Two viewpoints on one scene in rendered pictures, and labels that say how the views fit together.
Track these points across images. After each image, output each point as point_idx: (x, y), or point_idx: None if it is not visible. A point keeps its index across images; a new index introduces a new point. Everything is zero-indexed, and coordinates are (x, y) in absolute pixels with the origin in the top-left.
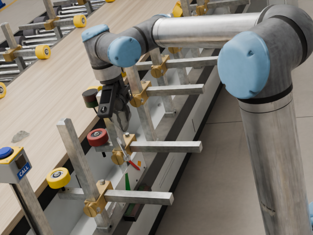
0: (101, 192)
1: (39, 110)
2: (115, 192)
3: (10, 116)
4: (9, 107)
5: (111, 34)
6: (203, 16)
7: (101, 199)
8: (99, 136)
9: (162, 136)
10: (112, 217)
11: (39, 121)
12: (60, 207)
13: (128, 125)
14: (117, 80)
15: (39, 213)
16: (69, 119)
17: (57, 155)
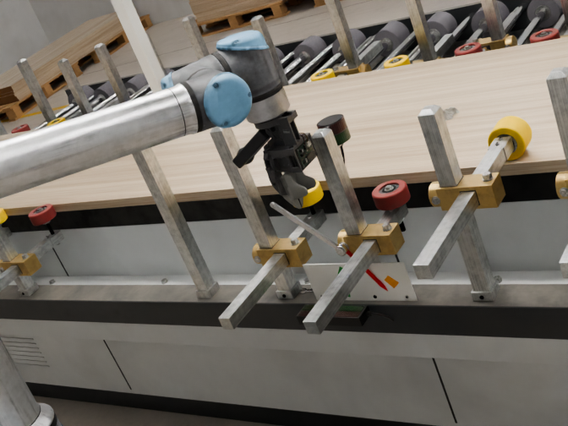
0: (275, 248)
1: (529, 98)
2: (271, 263)
3: (528, 76)
4: (565, 62)
5: (197, 62)
6: (71, 120)
7: (267, 253)
8: (377, 193)
9: (516, 301)
10: (308, 294)
11: (483, 115)
12: (335, 232)
13: (291, 202)
14: (259, 128)
15: (155, 192)
16: (219, 131)
17: (356, 172)
